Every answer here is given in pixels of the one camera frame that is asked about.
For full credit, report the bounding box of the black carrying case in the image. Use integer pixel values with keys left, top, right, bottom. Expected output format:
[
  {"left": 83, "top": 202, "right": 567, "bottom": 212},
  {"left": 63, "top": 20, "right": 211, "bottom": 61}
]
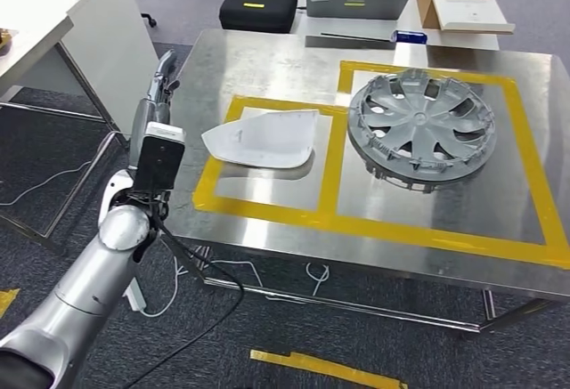
[{"left": 218, "top": 0, "right": 298, "bottom": 35}]

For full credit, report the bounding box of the looped white cable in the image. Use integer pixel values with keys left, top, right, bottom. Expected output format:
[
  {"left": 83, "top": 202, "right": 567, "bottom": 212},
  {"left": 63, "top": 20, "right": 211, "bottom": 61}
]
[{"left": 138, "top": 239, "right": 331, "bottom": 320}]

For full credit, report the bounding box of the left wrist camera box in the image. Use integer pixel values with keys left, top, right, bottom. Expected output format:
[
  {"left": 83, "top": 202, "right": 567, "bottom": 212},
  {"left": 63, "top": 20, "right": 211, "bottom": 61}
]
[{"left": 132, "top": 121, "right": 186, "bottom": 194}]

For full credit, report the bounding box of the yellow workbench tape marking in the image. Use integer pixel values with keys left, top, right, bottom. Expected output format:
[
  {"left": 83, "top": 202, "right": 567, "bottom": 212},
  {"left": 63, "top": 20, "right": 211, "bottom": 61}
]
[{"left": 193, "top": 60, "right": 570, "bottom": 271}]

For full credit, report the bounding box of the blue cylinder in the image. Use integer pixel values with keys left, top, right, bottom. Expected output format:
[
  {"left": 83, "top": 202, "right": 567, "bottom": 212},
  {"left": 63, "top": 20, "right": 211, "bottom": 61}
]
[{"left": 390, "top": 29, "right": 428, "bottom": 45}]

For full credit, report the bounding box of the grey plastic hubcap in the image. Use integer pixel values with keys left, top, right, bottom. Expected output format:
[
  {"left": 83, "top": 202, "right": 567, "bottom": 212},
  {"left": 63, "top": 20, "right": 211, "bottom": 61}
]
[{"left": 347, "top": 68, "right": 498, "bottom": 194}]

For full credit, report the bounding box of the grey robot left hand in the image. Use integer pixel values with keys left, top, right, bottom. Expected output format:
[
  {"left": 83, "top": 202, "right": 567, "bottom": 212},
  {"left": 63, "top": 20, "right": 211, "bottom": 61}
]
[{"left": 129, "top": 48, "right": 181, "bottom": 168}]

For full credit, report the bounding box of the stainless steel workbench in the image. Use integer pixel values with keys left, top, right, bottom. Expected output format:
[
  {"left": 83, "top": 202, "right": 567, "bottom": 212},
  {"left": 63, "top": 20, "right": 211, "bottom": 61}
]
[{"left": 165, "top": 28, "right": 570, "bottom": 336}]

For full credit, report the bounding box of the white power strip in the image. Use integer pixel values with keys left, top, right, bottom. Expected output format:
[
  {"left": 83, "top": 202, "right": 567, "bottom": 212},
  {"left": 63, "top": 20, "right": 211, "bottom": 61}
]
[{"left": 122, "top": 278, "right": 148, "bottom": 314}]

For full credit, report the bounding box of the cardboard box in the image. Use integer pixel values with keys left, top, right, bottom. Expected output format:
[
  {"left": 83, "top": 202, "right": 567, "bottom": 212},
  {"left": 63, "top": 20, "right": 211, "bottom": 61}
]
[{"left": 416, "top": 0, "right": 516, "bottom": 36}]

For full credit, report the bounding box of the white curved plastic part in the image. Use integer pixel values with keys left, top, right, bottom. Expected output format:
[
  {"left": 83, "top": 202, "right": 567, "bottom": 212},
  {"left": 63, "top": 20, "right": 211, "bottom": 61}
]
[{"left": 201, "top": 109, "right": 320, "bottom": 170}]

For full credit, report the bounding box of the thin white floor cable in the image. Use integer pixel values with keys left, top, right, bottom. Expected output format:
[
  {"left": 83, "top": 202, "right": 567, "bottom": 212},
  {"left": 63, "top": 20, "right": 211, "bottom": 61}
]
[{"left": 0, "top": 133, "right": 118, "bottom": 208}]

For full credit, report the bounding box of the yellow floor tape marking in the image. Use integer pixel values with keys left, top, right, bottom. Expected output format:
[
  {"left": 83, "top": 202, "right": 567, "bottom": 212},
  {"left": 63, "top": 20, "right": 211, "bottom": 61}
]
[{"left": 0, "top": 288, "right": 21, "bottom": 320}]

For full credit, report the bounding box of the white desk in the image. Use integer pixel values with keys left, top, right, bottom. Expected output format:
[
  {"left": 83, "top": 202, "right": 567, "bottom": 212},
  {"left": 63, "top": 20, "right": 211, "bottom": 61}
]
[
  {"left": 254, "top": 0, "right": 501, "bottom": 52},
  {"left": 0, "top": 0, "right": 160, "bottom": 138}
]

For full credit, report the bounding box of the white flat box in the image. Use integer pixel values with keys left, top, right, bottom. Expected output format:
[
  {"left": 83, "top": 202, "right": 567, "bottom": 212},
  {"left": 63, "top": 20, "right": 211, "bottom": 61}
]
[{"left": 432, "top": 0, "right": 516, "bottom": 36}]

